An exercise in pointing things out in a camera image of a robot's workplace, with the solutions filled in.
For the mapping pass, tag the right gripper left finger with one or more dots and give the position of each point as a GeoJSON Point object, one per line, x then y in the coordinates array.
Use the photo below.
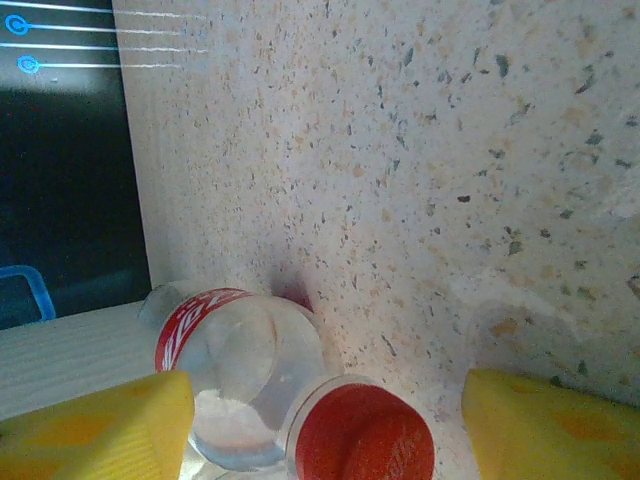
{"type": "Point", "coordinates": [100, 430]}

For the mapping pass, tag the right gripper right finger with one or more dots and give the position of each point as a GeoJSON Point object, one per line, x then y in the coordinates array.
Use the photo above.
{"type": "Point", "coordinates": [550, 430]}

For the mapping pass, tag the clear cola bottle red label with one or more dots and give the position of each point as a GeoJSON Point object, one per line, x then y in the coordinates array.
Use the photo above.
{"type": "Point", "coordinates": [220, 360]}

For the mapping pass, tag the white ribbed bin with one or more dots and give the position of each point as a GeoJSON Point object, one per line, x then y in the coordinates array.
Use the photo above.
{"type": "Point", "coordinates": [65, 355]}

